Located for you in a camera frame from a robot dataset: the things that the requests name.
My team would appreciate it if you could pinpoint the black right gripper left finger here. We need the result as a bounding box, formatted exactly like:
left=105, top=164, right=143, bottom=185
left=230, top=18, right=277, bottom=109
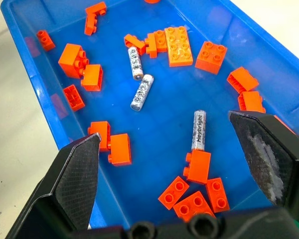
left=4, top=132, right=102, bottom=239

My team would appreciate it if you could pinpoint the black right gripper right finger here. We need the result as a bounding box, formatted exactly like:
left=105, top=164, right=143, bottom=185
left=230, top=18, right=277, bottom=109
left=228, top=111, right=299, bottom=221

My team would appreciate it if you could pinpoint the silver Heybright battery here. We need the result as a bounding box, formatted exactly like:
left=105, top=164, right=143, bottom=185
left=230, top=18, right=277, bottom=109
left=191, top=110, right=207, bottom=151

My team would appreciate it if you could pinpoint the blue plastic bin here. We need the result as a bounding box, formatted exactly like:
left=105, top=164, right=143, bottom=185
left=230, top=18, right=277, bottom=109
left=0, top=0, right=299, bottom=231

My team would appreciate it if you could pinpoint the orange 2x2 plastic building brick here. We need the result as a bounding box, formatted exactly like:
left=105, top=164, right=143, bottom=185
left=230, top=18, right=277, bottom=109
left=195, top=41, right=228, bottom=75

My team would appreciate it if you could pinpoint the silver battery with circle print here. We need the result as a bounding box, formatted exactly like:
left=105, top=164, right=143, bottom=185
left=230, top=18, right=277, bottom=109
left=127, top=46, right=144, bottom=81
left=130, top=74, right=154, bottom=112

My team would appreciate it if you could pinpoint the light orange 2x4 brick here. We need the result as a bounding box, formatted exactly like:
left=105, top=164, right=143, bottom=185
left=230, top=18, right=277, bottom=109
left=164, top=25, right=194, bottom=67

